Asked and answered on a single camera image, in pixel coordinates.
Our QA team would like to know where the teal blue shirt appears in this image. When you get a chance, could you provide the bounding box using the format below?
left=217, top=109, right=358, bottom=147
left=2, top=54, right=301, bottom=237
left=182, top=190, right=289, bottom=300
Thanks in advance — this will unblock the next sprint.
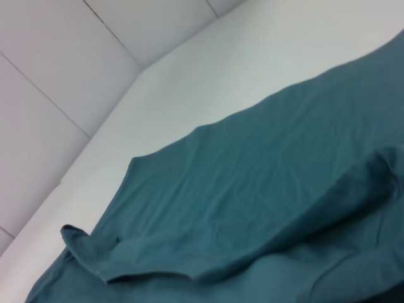
left=23, top=27, right=404, bottom=303

